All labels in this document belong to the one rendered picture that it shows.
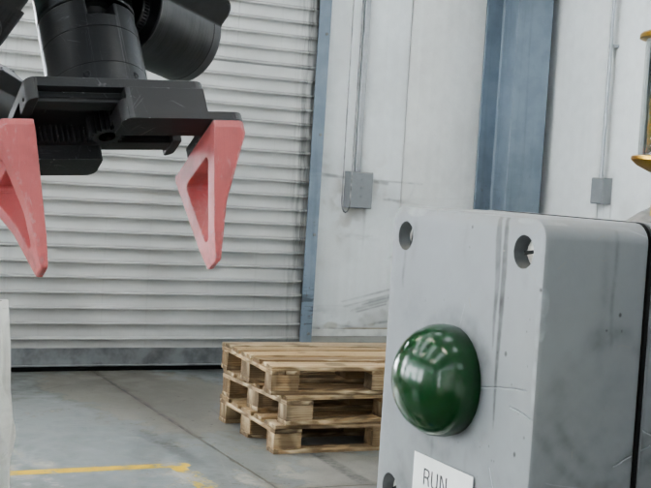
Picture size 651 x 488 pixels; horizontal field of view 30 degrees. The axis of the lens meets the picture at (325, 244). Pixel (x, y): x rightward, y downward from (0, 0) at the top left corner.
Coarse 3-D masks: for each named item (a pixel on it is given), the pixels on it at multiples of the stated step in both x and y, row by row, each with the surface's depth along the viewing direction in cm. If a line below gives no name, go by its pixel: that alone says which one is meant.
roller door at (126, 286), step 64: (256, 0) 825; (320, 0) 846; (256, 64) 828; (320, 64) 844; (256, 128) 832; (320, 128) 848; (64, 192) 778; (128, 192) 797; (256, 192) 835; (320, 192) 851; (0, 256) 764; (64, 256) 781; (128, 256) 800; (192, 256) 819; (256, 256) 839; (64, 320) 784; (128, 320) 803; (192, 320) 822; (256, 320) 843
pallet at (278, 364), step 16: (224, 352) 655; (240, 352) 632; (256, 352) 623; (272, 352) 626; (288, 352) 630; (304, 352) 633; (320, 352) 637; (336, 352) 640; (352, 352) 644; (368, 352) 648; (384, 352) 652; (224, 368) 654; (240, 368) 653; (256, 368) 616; (272, 368) 583; (288, 368) 586; (304, 368) 589; (320, 368) 592; (336, 368) 596; (352, 368) 599; (368, 368) 602; (384, 368) 605; (272, 384) 584; (288, 384) 587; (368, 384) 607
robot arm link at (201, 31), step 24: (168, 0) 74; (192, 0) 75; (216, 0) 77; (168, 24) 74; (192, 24) 76; (216, 24) 78; (144, 48) 74; (168, 48) 75; (192, 48) 76; (216, 48) 78; (168, 72) 77; (192, 72) 78
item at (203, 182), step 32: (128, 96) 66; (160, 96) 67; (192, 96) 68; (128, 128) 67; (160, 128) 67; (192, 128) 68; (224, 128) 68; (192, 160) 71; (224, 160) 68; (192, 192) 71; (224, 192) 68; (192, 224) 70; (224, 224) 68
